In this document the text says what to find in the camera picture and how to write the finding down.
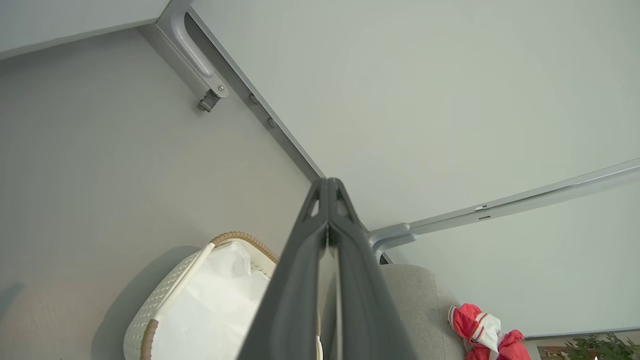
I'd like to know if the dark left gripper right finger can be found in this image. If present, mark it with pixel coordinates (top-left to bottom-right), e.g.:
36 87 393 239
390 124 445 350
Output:
328 177 419 360

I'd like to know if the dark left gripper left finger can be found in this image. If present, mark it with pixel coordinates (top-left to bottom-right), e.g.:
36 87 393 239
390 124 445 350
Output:
237 177 331 360

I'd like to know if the red white-sleeved jersey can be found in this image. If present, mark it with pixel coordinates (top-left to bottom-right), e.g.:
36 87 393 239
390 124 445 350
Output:
448 302 532 360

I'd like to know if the grey fabric sofa seat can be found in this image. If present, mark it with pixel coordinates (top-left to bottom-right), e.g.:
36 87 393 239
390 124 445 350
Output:
320 263 469 360

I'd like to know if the white wicker-rimmed laundry basket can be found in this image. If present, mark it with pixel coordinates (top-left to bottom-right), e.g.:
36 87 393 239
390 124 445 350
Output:
122 231 324 360

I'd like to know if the white garment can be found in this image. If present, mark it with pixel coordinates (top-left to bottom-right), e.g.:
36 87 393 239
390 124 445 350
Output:
149 241 274 360

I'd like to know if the green potted plant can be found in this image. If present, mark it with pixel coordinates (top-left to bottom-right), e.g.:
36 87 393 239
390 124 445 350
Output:
564 333 640 360

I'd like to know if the grey metal frame tube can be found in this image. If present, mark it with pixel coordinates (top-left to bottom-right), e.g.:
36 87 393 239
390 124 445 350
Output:
155 0 230 114
367 158 640 264

